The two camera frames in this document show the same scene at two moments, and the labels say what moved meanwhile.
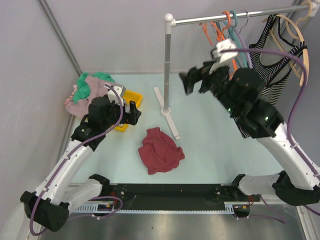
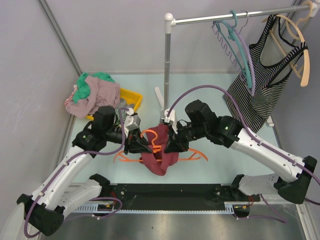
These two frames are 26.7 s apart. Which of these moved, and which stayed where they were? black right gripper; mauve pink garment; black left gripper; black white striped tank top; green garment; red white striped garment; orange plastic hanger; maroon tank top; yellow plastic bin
Moved: maroon tank top; black left gripper; orange plastic hanger; black right gripper
Stayed: mauve pink garment; red white striped garment; black white striped tank top; yellow plastic bin; green garment
